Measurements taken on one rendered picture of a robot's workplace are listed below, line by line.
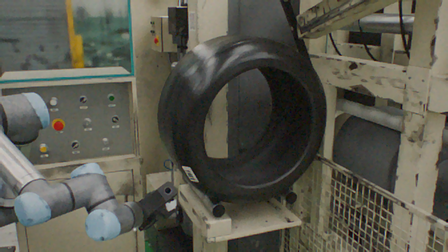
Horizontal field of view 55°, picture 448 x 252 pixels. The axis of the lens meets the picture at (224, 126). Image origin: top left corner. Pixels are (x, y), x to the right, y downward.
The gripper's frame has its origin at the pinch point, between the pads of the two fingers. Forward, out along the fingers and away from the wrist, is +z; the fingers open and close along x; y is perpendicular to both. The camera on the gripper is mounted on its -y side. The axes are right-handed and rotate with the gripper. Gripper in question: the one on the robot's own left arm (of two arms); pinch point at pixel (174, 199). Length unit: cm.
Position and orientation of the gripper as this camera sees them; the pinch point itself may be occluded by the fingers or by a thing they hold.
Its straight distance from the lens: 135.2
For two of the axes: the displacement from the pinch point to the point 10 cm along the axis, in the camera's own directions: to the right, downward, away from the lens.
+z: 3.7, 0.1, 9.3
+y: -7.2, 6.3, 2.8
